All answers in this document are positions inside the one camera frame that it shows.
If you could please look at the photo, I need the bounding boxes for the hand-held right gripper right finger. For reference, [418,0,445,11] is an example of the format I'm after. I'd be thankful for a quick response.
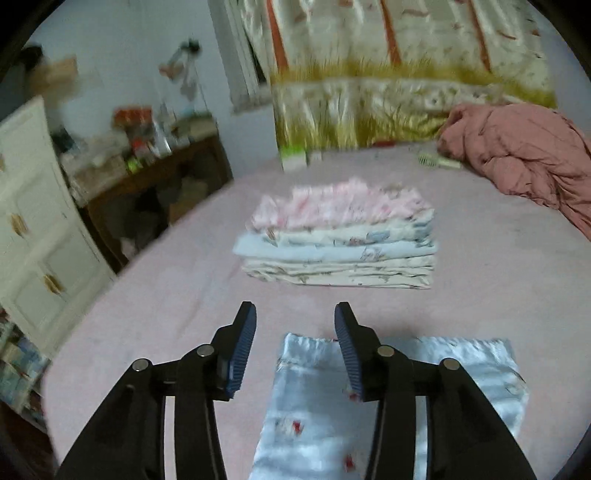
[334,302,539,480]

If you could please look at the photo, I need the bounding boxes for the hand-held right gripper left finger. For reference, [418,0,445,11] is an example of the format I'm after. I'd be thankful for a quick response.
[55,301,257,480]

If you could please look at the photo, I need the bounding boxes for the blue satin cartoon-cat pants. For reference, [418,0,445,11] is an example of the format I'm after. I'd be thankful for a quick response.
[249,332,530,480]

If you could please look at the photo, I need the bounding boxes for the cream folded garment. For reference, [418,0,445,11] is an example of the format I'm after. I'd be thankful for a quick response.
[242,253,435,291]

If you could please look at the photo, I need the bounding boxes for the pink floral bed sheet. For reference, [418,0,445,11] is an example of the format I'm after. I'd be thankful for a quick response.
[44,141,591,480]

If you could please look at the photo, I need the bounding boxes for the light blue folded garment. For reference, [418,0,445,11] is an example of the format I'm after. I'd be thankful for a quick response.
[232,232,437,263]

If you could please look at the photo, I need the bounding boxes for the white fish-print folded garment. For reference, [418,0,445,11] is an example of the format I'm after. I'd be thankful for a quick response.
[259,220,435,246]

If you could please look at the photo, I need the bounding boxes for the pink ruffled folded garment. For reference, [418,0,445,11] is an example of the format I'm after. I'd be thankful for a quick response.
[252,178,435,232]

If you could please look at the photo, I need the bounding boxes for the dark wooden desk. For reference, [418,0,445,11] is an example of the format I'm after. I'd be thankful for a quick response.
[69,134,234,274]

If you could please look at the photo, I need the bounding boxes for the green and white box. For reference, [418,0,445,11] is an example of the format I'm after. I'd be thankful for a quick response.
[281,145,310,173]

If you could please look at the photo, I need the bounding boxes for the comb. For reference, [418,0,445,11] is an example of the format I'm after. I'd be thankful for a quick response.
[418,152,463,169]

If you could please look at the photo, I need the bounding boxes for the white cabinet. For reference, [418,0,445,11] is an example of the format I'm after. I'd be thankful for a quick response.
[0,95,116,359]

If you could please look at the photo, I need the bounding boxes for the stack of papers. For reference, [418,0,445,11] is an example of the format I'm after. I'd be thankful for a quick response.
[60,138,131,186]

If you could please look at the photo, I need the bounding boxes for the red box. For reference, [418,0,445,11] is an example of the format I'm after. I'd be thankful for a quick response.
[115,107,153,128]

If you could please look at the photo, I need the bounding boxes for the pink checked quilt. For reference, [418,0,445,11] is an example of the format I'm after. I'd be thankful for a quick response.
[436,102,591,241]

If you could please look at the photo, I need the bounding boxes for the tree-print satin curtain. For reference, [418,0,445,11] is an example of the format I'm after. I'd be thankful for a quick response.
[226,0,557,149]

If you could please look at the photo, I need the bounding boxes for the white window frame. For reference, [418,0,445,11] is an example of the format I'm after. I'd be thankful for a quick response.
[208,0,278,114]

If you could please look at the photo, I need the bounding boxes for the cardboard piece on wall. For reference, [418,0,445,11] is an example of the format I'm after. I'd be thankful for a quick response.
[34,55,79,94]

